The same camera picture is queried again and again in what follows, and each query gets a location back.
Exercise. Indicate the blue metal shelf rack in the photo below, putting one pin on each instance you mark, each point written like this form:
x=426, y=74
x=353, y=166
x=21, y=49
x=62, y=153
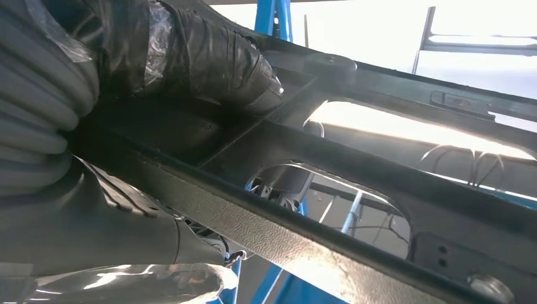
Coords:
x=272, y=21

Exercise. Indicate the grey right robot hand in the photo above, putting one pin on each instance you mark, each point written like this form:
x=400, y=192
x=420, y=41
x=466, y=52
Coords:
x=209, y=54

